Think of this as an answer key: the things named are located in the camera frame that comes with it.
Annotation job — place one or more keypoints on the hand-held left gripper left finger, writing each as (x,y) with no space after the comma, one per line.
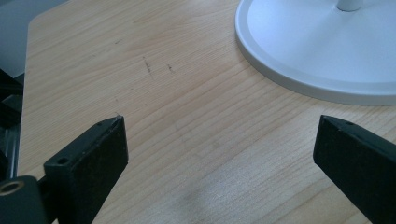
(84,168)

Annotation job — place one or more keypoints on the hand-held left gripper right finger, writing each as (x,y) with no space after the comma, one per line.
(358,161)

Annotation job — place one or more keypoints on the black metal stand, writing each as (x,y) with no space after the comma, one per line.
(8,121)

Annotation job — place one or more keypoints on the white round lamp base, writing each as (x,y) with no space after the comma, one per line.
(317,46)

